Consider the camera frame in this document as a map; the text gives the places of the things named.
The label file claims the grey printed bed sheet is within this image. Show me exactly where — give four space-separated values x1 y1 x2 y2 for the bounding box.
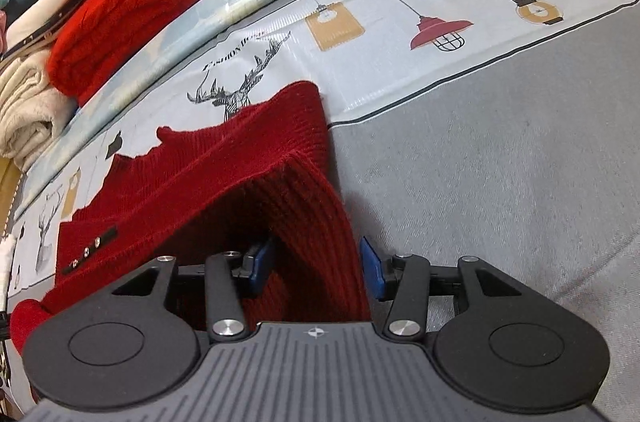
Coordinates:
0 0 640 422

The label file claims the folded cream blanket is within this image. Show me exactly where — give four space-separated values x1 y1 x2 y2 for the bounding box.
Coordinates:
0 55 84 171

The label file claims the dark red knitted sweater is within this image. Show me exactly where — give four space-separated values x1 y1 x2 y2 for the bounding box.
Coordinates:
10 81 374 354

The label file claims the white cloth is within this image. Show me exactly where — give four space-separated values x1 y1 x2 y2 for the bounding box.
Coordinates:
0 233 19 299

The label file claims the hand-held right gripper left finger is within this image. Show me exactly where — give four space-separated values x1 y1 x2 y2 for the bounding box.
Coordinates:
107 236 281 343

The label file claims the folded bright red blanket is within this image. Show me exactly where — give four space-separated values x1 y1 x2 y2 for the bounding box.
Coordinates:
47 0 209 107

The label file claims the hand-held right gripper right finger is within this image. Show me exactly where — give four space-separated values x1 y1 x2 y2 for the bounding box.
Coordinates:
359 236 526 343

